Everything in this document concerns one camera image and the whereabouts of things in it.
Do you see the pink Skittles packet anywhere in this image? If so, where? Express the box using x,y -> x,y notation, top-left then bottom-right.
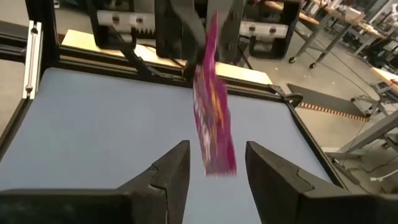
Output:
192,11 -> 238,177

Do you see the wooden workbench on casters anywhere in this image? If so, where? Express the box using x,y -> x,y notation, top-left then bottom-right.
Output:
264,0 -> 386,69

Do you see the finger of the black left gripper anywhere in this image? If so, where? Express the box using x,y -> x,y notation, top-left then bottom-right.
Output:
154,0 -> 206,80
214,0 -> 245,62

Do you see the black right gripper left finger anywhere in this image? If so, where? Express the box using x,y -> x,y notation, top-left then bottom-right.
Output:
117,139 -> 192,224

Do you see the white metal bracket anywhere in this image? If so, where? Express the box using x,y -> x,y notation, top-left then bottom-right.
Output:
22,20 -> 44,100

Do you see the light wooden platform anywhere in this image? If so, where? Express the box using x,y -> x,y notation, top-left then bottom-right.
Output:
61,29 -> 274,85

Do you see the black table frame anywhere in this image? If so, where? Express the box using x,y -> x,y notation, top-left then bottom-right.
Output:
0,18 -> 348,190

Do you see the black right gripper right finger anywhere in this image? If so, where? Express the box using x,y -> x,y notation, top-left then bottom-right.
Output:
244,141 -> 353,224

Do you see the black floor mat striped edge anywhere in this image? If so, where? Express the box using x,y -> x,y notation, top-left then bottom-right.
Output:
285,82 -> 373,123

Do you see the black frame post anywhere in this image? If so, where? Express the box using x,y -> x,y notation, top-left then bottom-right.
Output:
24,0 -> 60,69

